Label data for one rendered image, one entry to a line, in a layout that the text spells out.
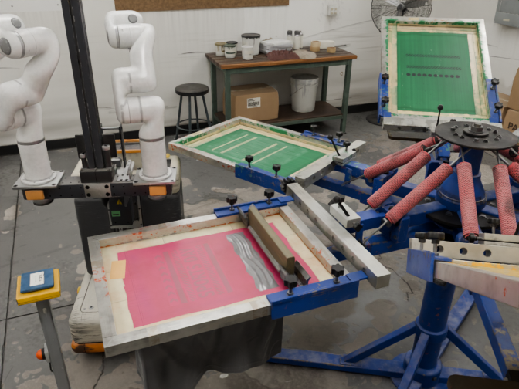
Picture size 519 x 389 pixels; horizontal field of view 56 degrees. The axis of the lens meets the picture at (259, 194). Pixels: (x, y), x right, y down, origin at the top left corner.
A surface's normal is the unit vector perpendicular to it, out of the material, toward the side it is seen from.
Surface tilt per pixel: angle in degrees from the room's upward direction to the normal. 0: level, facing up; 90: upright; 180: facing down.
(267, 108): 90
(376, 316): 0
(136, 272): 0
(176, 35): 90
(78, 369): 0
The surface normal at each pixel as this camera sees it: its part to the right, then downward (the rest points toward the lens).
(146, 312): 0.01, -0.88
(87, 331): 0.10, 0.47
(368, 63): 0.37, 0.44
